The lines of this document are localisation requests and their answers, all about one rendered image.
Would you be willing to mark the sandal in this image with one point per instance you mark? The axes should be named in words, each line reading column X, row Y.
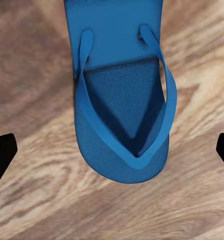
column 122, row 122

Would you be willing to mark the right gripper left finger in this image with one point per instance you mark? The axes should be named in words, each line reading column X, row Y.
column 8, row 149

